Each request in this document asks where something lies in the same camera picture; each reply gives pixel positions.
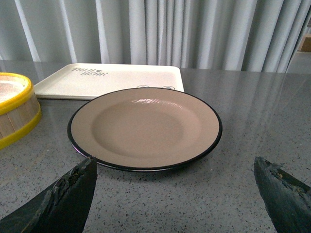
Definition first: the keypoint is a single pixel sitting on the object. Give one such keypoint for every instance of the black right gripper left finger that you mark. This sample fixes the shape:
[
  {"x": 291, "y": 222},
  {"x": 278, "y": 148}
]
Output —
[{"x": 62, "y": 207}]

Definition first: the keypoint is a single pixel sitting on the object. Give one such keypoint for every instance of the brown cardboard box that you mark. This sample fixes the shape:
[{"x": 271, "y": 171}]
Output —
[{"x": 305, "y": 44}]

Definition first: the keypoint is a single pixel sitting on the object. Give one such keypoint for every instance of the grey pleated curtain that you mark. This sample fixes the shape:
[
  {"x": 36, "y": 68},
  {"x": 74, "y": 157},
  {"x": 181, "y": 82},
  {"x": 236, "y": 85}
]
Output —
[{"x": 248, "y": 35}]

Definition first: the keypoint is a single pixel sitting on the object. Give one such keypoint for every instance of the cream rectangular bear tray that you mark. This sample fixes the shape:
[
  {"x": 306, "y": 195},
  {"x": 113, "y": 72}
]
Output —
[{"x": 83, "y": 81}]

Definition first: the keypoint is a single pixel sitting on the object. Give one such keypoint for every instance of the beige plate with black rim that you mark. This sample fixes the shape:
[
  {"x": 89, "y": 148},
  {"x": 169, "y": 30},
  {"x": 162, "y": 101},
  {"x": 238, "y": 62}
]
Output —
[{"x": 145, "y": 129}]

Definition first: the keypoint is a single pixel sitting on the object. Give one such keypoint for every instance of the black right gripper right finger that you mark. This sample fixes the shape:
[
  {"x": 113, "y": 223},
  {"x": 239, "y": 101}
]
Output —
[{"x": 287, "y": 200}]

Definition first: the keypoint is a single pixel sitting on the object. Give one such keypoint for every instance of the bamboo steamer with yellow rims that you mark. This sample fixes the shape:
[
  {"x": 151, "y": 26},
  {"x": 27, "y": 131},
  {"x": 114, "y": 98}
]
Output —
[{"x": 20, "y": 114}]

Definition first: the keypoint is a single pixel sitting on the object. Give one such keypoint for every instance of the white steamer liner cloth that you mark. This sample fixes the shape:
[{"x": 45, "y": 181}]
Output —
[{"x": 9, "y": 89}]

